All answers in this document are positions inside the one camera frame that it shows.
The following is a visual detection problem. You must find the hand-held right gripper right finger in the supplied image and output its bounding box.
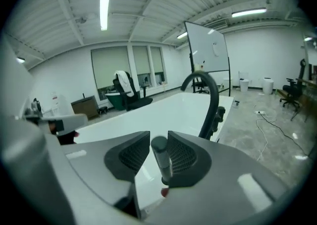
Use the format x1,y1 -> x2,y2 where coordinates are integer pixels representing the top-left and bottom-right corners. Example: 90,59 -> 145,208
140,130 -> 292,225

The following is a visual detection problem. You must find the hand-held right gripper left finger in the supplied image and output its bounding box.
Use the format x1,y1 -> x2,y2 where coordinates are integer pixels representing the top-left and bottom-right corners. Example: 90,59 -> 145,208
61,130 -> 152,220

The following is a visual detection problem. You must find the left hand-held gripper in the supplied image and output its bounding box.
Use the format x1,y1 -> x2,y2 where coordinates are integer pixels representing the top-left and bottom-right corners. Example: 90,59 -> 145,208
23,97 -> 89,137

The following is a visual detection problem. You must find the dark grey cylinder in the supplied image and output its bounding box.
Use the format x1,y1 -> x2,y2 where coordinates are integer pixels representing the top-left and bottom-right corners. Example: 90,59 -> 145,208
150,136 -> 174,185

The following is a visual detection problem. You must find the dark green plastic bin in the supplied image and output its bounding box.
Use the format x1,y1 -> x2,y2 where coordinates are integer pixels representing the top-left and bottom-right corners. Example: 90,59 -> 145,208
106,92 -> 128,111

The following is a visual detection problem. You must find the black bathtub faucet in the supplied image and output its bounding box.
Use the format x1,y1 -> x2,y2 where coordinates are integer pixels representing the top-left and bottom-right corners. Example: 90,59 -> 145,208
180,70 -> 226,142

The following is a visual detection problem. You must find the brown wooden cabinet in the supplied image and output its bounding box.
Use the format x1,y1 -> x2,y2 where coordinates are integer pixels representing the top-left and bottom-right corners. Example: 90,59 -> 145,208
71,96 -> 100,120

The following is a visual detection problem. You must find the white appliance with red label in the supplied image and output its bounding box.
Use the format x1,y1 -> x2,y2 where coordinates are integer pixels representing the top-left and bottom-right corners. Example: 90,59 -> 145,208
51,92 -> 75,117

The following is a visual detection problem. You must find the black high-back office chair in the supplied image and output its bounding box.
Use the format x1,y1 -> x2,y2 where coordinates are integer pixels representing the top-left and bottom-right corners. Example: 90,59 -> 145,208
112,70 -> 154,112

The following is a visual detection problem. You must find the white towel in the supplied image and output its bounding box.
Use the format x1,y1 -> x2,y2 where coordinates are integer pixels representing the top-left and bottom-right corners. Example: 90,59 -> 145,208
114,70 -> 132,93

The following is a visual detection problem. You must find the large window blind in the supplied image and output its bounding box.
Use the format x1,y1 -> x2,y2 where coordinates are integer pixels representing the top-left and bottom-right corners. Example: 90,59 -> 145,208
91,47 -> 132,90

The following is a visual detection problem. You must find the medium window blind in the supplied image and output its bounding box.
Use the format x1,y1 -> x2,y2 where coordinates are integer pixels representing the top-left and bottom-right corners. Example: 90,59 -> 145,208
132,45 -> 152,75

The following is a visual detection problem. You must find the white round bin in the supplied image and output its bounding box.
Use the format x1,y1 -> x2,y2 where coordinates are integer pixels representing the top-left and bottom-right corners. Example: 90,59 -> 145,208
262,77 -> 275,95
239,78 -> 250,93

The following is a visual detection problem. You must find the narrow window blind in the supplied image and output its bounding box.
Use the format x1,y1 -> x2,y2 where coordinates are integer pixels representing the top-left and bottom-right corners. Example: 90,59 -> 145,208
150,46 -> 165,74

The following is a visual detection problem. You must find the whiteboard on black stand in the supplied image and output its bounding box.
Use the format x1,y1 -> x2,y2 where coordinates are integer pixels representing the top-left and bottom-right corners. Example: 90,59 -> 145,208
184,20 -> 232,96

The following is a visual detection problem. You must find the white floor cable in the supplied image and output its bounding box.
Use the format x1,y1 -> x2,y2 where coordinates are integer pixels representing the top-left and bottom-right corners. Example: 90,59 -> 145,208
254,105 -> 277,162

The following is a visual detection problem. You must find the black floor cable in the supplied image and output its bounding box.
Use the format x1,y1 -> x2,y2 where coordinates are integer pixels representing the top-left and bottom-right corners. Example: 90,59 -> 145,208
262,113 -> 313,157

